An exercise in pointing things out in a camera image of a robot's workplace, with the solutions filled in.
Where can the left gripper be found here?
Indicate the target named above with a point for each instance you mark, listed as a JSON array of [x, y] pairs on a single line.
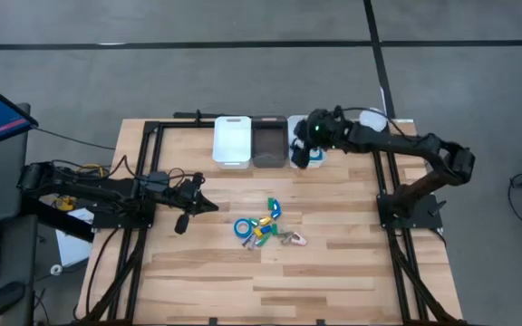
[[188, 204]]

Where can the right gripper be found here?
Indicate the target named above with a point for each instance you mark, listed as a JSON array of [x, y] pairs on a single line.
[[326, 131]]

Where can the light blue tape roll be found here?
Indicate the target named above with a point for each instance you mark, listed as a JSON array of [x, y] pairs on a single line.
[[236, 228], [319, 160]]

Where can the green mini stapler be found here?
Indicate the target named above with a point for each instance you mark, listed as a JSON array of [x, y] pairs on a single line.
[[274, 229], [263, 240], [270, 203], [254, 222]]

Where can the grey staple remover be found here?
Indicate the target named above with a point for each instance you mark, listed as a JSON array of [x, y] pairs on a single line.
[[247, 240], [254, 244]]

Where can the yellow mini stapler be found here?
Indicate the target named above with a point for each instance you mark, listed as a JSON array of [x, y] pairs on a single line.
[[258, 232], [265, 220]]

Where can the blue mini stapler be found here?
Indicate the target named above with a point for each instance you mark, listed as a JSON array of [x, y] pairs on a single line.
[[277, 210], [267, 229]]

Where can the beige staple remover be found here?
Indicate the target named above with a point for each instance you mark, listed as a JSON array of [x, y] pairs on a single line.
[[286, 237]]

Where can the pink staple remover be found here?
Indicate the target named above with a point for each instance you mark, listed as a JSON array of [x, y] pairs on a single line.
[[299, 240]]

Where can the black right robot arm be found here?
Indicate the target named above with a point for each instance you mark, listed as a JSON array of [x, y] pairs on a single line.
[[401, 140]]

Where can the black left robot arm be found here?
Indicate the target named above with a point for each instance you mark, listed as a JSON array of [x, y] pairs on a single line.
[[84, 188]]

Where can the small white tape roll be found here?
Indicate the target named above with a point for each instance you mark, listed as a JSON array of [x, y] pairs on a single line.
[[51, 270]]

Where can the white plastic bin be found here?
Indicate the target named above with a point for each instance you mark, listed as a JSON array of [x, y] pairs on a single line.
[[231, 140], [291, 129]]

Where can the grey translucent plastic bin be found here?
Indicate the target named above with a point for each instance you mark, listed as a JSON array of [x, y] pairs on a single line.
[[269, 142]]

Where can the white mushroom lamp brass base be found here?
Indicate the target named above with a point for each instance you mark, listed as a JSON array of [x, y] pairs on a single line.
[[376, 121]]

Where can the white paper sheet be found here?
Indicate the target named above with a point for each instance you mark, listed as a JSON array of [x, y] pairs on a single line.
[[73, 249]]

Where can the black diagonal bar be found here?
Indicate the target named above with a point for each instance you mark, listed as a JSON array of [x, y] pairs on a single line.
[[61, 224]]

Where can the grey desk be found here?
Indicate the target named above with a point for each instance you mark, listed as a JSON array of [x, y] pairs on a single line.
[[2, 190]]

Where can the black computer mouse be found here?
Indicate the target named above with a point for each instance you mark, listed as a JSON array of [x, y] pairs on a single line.
[[2, 300]]

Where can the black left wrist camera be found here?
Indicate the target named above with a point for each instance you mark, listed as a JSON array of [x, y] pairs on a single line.
[[193, 181]]

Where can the black aluminium table frame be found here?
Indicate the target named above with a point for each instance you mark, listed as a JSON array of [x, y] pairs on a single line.
[[184, 123]]

